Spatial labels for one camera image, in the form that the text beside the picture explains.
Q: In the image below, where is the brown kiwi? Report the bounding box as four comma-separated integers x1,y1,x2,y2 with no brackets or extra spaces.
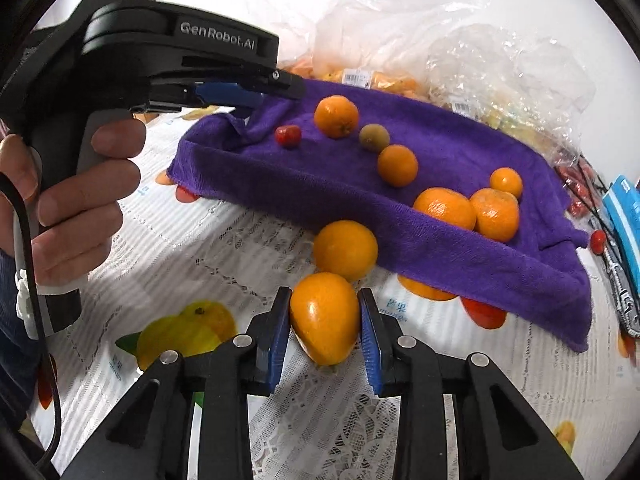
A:
359,124,391,152

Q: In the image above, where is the large orange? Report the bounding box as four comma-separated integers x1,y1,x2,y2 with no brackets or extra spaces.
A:
312,220,379,283

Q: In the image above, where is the person's left hand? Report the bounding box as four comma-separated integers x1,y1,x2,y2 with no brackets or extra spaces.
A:
0,121,147,291

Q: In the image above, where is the clear bag of red tomatoes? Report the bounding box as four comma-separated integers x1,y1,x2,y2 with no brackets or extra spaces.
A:
552,150,608,218

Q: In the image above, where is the grey checked cloth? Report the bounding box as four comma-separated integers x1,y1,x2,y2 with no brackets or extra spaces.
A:
602,245,640,338

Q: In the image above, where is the clear bag of mandarins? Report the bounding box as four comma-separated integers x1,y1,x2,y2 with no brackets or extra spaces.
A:
275,0,331,81

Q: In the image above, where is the small mandarin orange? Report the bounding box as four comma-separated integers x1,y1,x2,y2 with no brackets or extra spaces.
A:
489,167,524,199

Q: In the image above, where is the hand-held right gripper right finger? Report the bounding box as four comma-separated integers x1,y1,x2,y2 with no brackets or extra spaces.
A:
356,287,585,480

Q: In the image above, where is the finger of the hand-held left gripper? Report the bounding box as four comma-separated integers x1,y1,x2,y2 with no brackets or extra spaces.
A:
192,67,307,111

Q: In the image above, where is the purple towel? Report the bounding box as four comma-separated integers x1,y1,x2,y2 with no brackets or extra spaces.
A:
166,78,593,353

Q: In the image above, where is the blue tissue box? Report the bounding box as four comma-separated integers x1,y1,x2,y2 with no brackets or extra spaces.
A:
601,175,640,286

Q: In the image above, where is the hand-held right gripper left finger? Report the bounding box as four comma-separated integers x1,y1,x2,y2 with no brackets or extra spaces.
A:
60,286,294,480

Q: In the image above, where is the orange-yellow mango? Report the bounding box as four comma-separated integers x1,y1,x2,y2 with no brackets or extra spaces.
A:
289,271,362,367

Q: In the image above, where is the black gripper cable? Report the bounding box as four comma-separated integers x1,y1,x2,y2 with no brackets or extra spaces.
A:
0,172,63,468

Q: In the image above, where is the clear bag of yellow fruit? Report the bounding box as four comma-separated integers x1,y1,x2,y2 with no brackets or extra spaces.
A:
427,22,598,161

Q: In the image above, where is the large clear bag of oranges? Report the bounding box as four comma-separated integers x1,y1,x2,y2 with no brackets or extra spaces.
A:
312,0,501,101

